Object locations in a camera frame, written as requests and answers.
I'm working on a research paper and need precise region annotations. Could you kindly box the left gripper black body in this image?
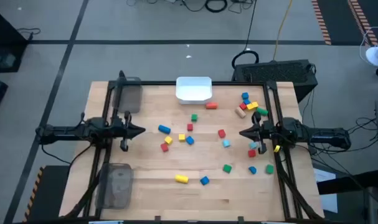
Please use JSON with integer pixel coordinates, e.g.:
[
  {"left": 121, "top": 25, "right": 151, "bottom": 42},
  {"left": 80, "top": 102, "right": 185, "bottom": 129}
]
[{"left": 113, "top": 111, "right": 134, "bottom": 152}]

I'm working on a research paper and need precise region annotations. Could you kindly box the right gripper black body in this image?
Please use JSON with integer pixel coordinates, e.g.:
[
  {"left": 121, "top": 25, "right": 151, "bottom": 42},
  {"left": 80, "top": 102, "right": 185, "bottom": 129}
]
[{"left": 253, "top": 111, "right": 272, "bottom": 155}]

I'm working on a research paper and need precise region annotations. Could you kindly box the grey translucent bin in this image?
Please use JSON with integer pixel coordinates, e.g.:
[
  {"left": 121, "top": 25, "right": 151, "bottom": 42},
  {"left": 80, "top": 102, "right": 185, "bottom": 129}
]
[
  {"left": 112, "top": 77, "right": 143, "bottom": 114},
  {"left": 95, "top": 163, "right": 134, "bottom": 210}
]

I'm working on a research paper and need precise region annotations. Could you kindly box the black computer tower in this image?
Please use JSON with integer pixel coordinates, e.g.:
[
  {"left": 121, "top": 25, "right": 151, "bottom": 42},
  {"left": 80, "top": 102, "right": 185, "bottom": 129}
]
[{"left": 232, "top": 59, "right": 319, "bottom": 103}]

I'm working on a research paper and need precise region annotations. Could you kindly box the white plastic bin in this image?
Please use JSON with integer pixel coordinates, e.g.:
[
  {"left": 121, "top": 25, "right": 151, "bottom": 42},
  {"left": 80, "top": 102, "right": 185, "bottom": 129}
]
[{"left": 175, "top": 76, "right": 213, "bottom": 105}]

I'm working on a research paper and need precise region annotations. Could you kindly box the white paper sheet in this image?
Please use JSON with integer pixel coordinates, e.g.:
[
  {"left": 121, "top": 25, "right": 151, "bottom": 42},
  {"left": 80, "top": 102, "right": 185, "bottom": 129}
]
[
  {"left": 313, "top": 167, "right": 336, "bottom": 183},
  {"left": 319, "top": 193, "right": 338, "bottom": 214}
]

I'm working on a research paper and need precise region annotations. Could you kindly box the black mat yellow striped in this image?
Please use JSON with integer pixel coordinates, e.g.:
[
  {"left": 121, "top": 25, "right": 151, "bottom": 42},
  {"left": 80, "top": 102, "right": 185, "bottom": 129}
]
[{"left": 22, "top": 164, "right": 71, "bottom": 223}]

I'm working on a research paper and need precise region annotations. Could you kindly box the black floor beam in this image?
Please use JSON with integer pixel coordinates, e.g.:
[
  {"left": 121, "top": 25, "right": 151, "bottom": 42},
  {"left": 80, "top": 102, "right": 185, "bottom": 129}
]
[{"left": 316, "top": 169, "right": 378, "bottom": 195}]

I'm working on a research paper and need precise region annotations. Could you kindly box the white round device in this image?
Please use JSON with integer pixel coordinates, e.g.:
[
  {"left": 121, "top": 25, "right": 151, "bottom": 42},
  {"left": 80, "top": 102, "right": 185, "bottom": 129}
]
[{"left": 365, "top": 40, "right": 378, "bottom": 68}]

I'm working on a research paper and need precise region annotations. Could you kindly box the black mat orange striped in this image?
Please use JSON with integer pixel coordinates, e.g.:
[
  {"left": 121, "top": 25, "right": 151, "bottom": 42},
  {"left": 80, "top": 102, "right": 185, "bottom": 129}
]
[{"left": 311, "top": 0, "right": 378, "bottom": 46}]

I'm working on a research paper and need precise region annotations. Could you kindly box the black cabinet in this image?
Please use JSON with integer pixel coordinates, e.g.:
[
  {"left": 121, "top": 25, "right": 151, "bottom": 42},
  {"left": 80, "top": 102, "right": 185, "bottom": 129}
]
[{"left": 0, "top": 6, "right": 29, "bottom": 74}]

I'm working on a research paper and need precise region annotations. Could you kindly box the black hanging coiled cable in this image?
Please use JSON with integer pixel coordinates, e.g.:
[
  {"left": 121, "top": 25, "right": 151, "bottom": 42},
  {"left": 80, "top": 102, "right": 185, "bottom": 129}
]
[{"left": 231, "top": 0, "right": 260, "bottom": 70}]

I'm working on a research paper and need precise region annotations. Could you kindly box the yellow hanging cable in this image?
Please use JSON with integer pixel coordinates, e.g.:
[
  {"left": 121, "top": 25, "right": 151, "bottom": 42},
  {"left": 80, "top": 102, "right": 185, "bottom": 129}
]
[{"left": 272, "top": 0, "right": 294, "bottom": 62}]

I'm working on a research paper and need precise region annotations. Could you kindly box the black cable coil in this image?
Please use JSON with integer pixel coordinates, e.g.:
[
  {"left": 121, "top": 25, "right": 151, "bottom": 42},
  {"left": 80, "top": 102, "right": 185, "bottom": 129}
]
[{"left": 205, "top": 0, "right": 229, "bottom": 14}]

